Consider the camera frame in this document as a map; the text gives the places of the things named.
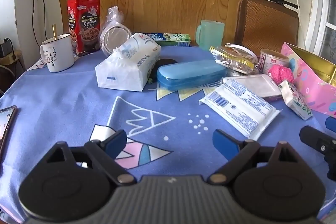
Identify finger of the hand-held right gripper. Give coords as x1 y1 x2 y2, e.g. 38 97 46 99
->
300 126 336 180
325 116 336 133

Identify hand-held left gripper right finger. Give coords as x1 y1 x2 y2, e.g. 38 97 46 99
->
209 129 298 185

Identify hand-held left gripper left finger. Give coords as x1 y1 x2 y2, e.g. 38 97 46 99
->
47 130 137 185

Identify white wet wipes pack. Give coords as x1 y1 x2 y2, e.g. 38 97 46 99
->
199 82 282 141

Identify small green white tissue packet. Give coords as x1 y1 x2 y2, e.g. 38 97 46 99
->
279 80 313 121

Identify pink gift bag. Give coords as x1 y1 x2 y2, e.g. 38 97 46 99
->
280 42 336 118

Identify pink yarn ball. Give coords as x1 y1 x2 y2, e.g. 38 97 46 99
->
267 64 295 85

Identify clear gold-edged snack packet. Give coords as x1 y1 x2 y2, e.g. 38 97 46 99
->
209 46 259 73

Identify blue printed tablecloth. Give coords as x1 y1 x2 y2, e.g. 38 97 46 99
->
0 44 336 224

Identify white tissue pack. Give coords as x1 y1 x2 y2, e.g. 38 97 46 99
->
94 32 162 91

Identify blue glasses case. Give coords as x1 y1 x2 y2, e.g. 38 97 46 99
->
157 60 227 91

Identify pink label tin can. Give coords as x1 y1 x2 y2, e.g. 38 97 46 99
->
259 49 289 74

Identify black round lid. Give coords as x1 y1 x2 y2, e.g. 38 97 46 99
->
151 58 179 80

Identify white enamel mug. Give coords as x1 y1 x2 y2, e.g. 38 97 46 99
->
39 33 75 73

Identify green plastic cup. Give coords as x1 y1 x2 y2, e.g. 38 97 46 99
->
196 20 225 52

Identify smartphone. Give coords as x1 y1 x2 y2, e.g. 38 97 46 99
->
0 106 18 153

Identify green toothpaste box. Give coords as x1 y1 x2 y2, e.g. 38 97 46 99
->
142 32 192 47

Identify red snack box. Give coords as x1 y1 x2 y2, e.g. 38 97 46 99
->
67 0 101 57

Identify black small device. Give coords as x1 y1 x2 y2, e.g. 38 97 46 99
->
0 38 15 59

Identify white window frame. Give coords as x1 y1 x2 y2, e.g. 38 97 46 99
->
306 0 336 62

